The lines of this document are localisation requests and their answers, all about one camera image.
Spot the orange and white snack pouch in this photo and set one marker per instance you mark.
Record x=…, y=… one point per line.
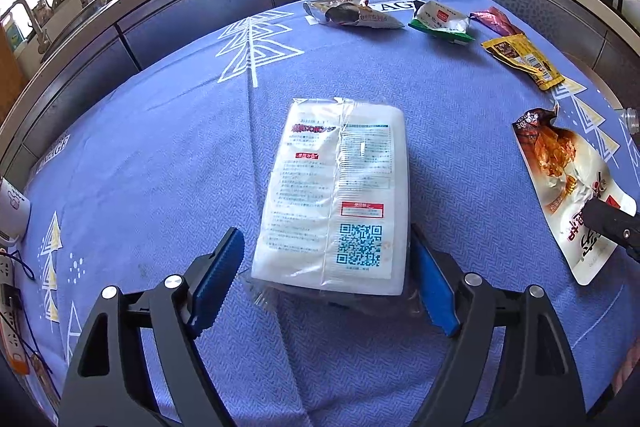
x=565, y=167

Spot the wooden cutting board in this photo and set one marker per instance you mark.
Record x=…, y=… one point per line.
x=10, y=72

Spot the blue printed tablecloth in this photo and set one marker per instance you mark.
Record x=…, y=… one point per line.
x=175, y=157

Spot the black plug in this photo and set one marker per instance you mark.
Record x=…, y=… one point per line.
x=10, y=297

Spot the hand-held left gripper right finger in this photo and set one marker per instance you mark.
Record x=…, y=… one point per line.
x=437, y=292

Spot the silver foil wrapper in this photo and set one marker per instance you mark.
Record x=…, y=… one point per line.
x=345, y=14

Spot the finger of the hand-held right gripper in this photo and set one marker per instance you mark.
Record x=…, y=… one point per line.
x=617, y=224

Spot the purple red wrapper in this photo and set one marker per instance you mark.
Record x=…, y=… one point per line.
x=495, y=19

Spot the white mug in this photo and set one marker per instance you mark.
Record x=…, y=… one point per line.
x=12, y=207

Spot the white and orange power strip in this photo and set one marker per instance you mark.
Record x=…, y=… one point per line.
x=10, y=332

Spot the white plastic-wrapped pack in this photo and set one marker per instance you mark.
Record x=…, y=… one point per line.
x=325, y=187

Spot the green and white wrapper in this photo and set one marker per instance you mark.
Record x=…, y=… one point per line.
x=440, y=19

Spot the clear plastic bottle green label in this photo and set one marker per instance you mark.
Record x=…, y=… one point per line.
x=632, y=119

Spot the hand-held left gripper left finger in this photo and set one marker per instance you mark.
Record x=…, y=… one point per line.
x=215, y=287

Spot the yellow snack wrapper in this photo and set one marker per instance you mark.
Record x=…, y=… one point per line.
x=525, y=57

